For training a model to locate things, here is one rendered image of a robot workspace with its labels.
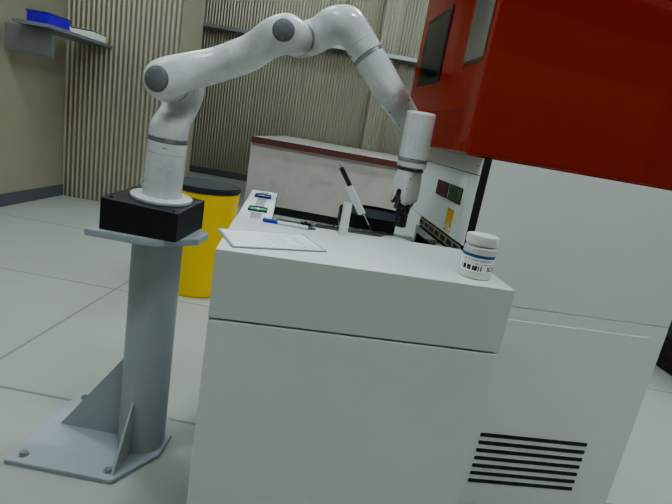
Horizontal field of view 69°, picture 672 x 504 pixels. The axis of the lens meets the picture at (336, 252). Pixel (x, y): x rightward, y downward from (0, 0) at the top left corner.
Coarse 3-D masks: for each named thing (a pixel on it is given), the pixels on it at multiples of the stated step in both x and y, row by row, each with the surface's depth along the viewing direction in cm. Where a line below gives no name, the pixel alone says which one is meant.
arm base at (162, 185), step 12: (156, 144) 147; (168, 144) 147; (156, 156) 148; (168, 156) 148; (180, 156) 151; (144, 168) 152; (156, 168) 149; (168, 168) 149; (180, 168) 152; (144, 180) 152; (156, 180) 150; (168, 180) 151; (180, 180) 154; (132, 192) 153; (144, 192) 152; (156, 192) 151; (168, 192) 152; (180, 192) 156; (156, 204) 148; (168, 204) 150; (180, 204) 152
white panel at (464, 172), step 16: (432, 160) 175; (448, 160) 158; (464, 160) 143; (480, 160) 132; (432, 176) 172; (448, 176) 155; (464, 176) 142; (480, 176) 131; (432, 192) 170; (448, 192) 153; (464, 192) 140; (480, 192) 132; (416, 208) 187; (432, 208) 167; (464, 208) 138; (416, 224) 184; (432, 224) 166; (464, 224) 136; (464, 240) 135
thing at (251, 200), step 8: (256, 192) 176; (264, 192) 179; (248, 200) 157; (256, 200) 160; (264, 200) 165; (272, 200) 165; (272, 208) 150; (248, 216) 132; (256, 216) 136; (264, 216) 136
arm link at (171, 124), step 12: (192, 96) 150; (168, 108) 151; (180, 108) 151; (192, 108) 152; (156, 120) 146; (168, 120) 146; (180, 120) 148; (192, 120) 152; (156, 132) 146; (168, 132) 146; (180, 132) 148; (180, 144) 149
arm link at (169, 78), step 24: (264, 24) 129; (288, 24) 127; (216, 48) 139; (240, 48) 136; (264, 48) 132; (288, 48) 130; (144, 72) 138; (168, 72) 136; (192, 72) 138; (216, 72) 140; (240, 72) 141; (168, 96) 139
